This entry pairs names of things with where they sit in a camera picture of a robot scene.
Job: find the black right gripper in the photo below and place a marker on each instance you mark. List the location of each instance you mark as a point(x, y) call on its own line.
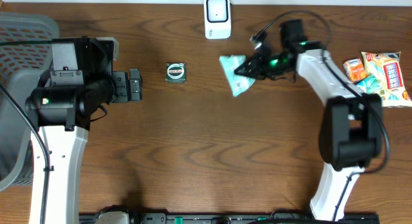
point(255, 69)

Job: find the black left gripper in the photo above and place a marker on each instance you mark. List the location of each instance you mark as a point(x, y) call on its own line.
point(121, 80)

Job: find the green tissue pack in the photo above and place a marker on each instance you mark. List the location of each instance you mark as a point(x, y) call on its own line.
point(238, 84)

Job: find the round black red tin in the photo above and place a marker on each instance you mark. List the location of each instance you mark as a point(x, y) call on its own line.
point(175, 72)

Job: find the small orange box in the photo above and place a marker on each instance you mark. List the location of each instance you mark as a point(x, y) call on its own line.
point(355, 70)

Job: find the small green tissue packet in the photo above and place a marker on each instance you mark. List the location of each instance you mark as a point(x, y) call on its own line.
point(369, 85)

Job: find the yellow wet wipes pack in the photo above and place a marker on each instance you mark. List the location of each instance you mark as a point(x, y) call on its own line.
point(386, 68)

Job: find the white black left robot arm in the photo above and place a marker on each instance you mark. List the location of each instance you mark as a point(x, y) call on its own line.
point(60, 115)

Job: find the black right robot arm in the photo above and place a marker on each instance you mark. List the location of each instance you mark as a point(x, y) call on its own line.
point(352, 132)

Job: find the white barcode scanner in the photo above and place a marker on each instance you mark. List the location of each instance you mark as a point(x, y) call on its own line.
point(217, 19)

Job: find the grey plastic mesh basket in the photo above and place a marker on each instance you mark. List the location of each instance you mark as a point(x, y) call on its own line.
point(21, 68)

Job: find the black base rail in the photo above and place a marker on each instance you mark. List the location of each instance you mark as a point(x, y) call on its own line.
point(161, 218)

